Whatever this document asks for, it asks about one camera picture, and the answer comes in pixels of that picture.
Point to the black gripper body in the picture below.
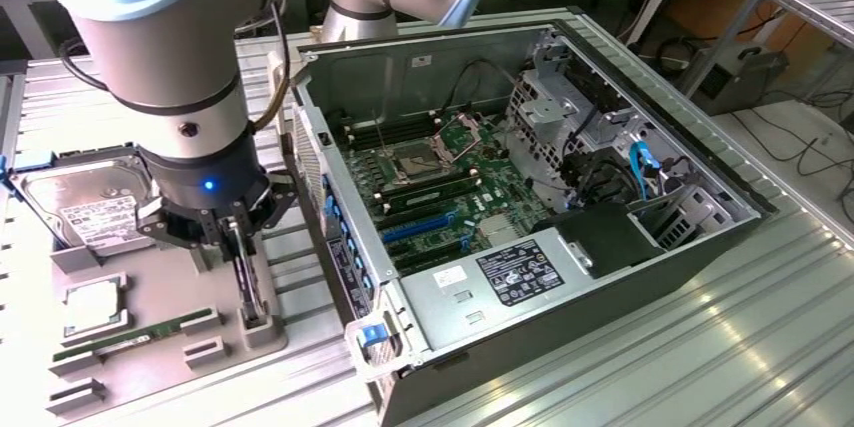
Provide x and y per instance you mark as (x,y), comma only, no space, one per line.
(201,182)

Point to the black graphics card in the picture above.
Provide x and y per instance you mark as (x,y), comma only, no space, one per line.
(249,287)

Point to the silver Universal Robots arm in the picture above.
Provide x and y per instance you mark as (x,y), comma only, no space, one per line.
(167,47)

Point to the silver hard disk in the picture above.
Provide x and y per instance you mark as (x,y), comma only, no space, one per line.
(81,197)

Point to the silver CPU chip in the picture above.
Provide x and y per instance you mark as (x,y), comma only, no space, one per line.
(94,309)

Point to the green RAM stick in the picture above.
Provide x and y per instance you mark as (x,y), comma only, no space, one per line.
(134,334)

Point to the blue expansion slot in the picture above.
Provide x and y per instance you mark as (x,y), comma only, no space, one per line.
(417,228)

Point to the CPU socket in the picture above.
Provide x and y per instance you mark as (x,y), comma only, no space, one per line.
(416,162)

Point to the installed RAM stick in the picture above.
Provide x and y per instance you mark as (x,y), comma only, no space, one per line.
(428,192)

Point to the black expansion slot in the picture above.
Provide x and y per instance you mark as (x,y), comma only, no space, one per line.
(428,253)

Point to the grey parts rack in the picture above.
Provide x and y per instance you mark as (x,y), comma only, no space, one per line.
(167,372)

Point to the blue case latch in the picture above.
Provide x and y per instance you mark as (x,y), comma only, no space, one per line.
(372,335)

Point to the metal socket cover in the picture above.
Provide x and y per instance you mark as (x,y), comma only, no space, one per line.
(460,129)

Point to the green motherboard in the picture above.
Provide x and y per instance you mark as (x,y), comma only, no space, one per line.
(494,187)

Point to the grey power supply unit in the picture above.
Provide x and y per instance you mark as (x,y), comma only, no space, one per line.
(468,297)

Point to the silver chipset heatsink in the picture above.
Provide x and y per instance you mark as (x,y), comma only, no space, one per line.
(502,229)

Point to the metal disk bay cage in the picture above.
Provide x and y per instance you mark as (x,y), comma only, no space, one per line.
(541,122)

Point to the open black PC case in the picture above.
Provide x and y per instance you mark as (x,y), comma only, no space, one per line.
(668,267)

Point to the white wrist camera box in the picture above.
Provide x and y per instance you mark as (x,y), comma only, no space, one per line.
(149,214)

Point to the aluminium frame table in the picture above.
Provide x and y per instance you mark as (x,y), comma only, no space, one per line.
(801,12)

